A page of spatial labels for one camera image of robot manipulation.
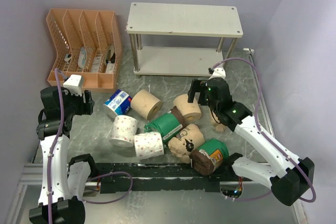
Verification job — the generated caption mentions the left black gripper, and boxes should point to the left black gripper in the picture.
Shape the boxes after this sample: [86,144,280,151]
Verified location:
[59,87,95,117]

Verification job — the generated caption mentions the beige toilet roll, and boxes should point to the beige toilet roll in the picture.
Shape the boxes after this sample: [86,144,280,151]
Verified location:
[173,94,202,123]
[131,90,162,120]

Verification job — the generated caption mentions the blue white roll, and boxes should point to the blue white roll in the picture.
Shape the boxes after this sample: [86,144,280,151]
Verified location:
[103,89,132,118]

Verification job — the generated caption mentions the green brown roll orange label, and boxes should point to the green brown roll orange label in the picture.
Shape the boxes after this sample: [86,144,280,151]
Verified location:
[190,138,229,176]

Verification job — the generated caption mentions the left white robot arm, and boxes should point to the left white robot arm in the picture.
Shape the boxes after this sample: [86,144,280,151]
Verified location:
[29,86,98,223]

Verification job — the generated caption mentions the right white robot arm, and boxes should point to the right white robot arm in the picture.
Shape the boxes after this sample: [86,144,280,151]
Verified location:
[187,77,314,206]

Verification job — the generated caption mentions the white two-tier shelf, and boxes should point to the white two-tier shelf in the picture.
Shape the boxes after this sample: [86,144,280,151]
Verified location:
[126,2,243,77]

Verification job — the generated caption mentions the brown paper wrapped roll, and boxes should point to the brown paper wrapped roll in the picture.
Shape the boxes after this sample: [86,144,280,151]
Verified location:
[168,124,205,164]

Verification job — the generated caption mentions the papers in organizer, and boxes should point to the papers in organizer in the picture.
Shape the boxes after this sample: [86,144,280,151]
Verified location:
[75,45,116,73]

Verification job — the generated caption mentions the white floral toilet roll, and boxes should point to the white floral toilet roll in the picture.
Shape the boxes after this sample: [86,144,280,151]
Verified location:
[109,115,139,147]

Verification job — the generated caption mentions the orange plastic file organizer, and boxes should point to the orange plastic file organizer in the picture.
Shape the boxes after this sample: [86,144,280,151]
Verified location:
[46,8,123,92]

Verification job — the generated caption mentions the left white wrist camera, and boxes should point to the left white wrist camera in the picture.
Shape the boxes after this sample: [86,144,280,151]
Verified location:
[63,74,83,96]

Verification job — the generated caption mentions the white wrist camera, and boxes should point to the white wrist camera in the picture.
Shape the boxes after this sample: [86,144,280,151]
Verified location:
[208,67,226,80]
[63,74,83,96]

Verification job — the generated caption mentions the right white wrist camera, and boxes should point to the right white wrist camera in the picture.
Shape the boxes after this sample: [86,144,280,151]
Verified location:
[208,67,226,80]

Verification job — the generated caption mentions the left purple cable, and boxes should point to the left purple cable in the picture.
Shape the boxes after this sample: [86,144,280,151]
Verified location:
[47,67,134,224]

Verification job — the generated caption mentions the white corner bracket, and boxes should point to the white corner bracket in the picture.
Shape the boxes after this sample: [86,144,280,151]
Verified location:
[243,48,255,55]

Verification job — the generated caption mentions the aluminium frame rail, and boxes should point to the aluminium frame rail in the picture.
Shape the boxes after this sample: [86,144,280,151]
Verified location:
[5,163,43,223]

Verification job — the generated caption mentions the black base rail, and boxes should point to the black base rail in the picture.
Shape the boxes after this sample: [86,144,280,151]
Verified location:
[96,163,238,193]

